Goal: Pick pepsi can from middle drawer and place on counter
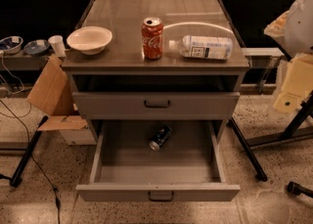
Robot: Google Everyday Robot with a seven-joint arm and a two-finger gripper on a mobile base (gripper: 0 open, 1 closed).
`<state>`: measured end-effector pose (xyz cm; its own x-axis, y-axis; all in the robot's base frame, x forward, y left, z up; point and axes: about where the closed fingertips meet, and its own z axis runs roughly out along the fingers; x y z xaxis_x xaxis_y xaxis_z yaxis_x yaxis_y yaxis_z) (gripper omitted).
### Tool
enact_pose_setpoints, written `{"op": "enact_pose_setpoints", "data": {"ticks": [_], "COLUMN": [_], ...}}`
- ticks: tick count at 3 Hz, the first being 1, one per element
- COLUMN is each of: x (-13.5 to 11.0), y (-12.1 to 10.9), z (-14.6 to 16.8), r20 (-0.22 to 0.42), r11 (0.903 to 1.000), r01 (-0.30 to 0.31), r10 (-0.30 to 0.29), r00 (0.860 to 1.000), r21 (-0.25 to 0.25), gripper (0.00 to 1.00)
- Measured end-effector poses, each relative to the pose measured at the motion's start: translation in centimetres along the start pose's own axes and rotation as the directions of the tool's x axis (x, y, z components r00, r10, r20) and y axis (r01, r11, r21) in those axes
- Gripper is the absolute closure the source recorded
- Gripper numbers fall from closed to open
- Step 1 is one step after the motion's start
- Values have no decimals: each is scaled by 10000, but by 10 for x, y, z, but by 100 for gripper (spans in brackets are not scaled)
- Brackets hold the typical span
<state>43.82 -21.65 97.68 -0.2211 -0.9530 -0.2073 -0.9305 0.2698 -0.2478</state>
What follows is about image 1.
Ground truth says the blue pepsi can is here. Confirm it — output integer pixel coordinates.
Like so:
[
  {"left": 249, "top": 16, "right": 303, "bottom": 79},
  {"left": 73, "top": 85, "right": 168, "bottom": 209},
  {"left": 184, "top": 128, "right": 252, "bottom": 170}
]
[{"left": 149, "top": 124, "right": 172, "bottom": 151}]

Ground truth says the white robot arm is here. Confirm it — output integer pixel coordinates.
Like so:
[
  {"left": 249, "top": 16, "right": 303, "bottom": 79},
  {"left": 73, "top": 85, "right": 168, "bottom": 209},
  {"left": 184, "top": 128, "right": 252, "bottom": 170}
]
[{"left": 264, "top": 0, "right": 313, "bottom": 113}]

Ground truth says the grey drawer cabinet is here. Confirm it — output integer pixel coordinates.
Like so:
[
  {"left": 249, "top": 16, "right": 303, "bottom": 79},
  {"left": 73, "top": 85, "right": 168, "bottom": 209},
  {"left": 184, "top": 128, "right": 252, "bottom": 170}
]
[{"left": 63, "top": 0, "right": 249, "bottom": 137}]

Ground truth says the red coca-cola can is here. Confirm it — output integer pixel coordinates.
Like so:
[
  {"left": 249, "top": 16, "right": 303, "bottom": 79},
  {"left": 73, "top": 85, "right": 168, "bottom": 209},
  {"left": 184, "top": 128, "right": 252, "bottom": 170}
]
[{"left": 141, "top": 17, "right": 163, "bottom": 60}]

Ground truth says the open grey lower drawer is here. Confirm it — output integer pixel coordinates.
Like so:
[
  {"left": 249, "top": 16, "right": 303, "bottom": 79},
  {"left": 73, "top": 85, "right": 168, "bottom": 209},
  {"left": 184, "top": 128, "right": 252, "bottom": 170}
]
[{"left": 76, "top": 120, "right": 240, "bottom": 202}]

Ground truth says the closed grey upper drawer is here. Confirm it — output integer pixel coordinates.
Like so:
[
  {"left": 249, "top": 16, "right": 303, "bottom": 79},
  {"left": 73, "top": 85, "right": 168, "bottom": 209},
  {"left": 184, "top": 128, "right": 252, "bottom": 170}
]
[{"left": 72, "top": 92, "right": 240, "bottom": 120}]

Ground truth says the grey low shelf right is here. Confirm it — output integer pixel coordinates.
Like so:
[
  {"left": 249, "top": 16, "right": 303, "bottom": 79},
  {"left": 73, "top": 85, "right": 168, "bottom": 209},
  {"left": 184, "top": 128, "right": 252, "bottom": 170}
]
[{"left": 243, "top": 48, "right": 285, "bottom": 68}]

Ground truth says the grey low shelf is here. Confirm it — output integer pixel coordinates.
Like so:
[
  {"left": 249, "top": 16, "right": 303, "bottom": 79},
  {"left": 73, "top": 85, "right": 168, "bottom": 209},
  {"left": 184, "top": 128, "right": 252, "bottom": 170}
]
[
  {"left": 0, "top": 50, "right": 54, "bottom": 71},
  {"left": 243, "top": 48, "right": 285, "bottom": 68}
]

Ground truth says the black stand leg right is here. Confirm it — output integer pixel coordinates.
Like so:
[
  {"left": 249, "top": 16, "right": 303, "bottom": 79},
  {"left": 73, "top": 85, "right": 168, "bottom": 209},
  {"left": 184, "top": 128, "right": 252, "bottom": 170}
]
[{"left": 228, "top": 118, "right": 268, "bottom": 182}]

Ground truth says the black stand leg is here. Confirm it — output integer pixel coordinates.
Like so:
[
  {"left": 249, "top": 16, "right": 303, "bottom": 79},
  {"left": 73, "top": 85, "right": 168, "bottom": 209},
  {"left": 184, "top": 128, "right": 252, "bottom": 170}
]
[
  {"left": 228, "top": 118, "right": 268, "bottom": 182},
  {"left": 10, "top": 128, "right": 42, "bottom": 188}
]

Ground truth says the clear plastic water bottle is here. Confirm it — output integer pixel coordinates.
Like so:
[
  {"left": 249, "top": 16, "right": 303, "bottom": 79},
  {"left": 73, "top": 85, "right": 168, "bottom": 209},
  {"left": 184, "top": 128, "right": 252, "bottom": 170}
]
[{"left": 168, "top": 35, "right": 233, "bottom": 61}]

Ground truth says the white bowl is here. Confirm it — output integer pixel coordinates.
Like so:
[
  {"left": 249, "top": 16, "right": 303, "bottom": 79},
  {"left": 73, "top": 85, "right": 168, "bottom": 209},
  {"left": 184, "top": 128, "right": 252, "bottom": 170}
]
[{"left": 67, "top": 26, "right": 112, "bottom": 55}]

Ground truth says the white paper cup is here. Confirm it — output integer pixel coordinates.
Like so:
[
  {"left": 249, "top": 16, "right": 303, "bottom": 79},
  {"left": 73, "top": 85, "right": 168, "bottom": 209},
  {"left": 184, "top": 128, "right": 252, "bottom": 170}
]
[{"left": 48, "top": 35, "right": 66, "bottom": 57}]

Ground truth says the brown cardboard box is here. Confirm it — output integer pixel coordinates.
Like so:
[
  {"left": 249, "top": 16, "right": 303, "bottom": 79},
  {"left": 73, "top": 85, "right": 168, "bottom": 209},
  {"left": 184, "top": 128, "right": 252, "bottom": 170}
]
[{"left": 27, "top": 55, "right": 96, "bottom": 145}]

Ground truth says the blue patterned bowl right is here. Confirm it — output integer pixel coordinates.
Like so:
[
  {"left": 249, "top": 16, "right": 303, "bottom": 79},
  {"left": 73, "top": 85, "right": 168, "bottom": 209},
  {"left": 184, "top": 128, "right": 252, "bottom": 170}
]
[{"left": 23, "top": 39, "right": 50, "bottom": 57}]

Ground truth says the blue patterned bowl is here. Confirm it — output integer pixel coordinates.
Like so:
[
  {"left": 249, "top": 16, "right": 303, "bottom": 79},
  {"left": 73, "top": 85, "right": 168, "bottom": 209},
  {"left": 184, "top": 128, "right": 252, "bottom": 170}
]
[
  {"left": 0, "top": 36, "right": 23, "bottom": 55},
  {"left": 23, "top": 39, "right": 50, "bottom": 57}
]

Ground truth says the grey low shelf left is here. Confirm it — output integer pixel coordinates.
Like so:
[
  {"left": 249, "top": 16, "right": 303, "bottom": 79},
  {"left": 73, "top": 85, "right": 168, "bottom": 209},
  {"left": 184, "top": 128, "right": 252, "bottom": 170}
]
[{"left": 0, "top": 50, "right": 54, "bottom": 71}]

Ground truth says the blue patterned bowl left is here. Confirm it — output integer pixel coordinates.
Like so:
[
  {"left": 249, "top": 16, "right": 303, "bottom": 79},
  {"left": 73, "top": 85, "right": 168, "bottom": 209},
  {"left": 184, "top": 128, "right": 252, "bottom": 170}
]
[{"left": 0, "top": 36, "right": 23, "bottom": 55}]

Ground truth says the black stand leg left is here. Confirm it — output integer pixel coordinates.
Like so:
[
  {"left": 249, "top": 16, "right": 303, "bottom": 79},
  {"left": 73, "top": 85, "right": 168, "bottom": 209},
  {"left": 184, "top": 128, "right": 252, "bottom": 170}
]
[{"left": 10, "top": 128, "right": 42, "bottom": 188}]

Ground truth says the black floor cable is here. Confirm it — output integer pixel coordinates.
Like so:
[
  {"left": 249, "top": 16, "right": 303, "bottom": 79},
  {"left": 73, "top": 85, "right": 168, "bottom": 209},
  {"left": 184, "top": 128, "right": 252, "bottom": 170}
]
[{"left": 0, "top": 99, "right": 63, "bottom": 224}]

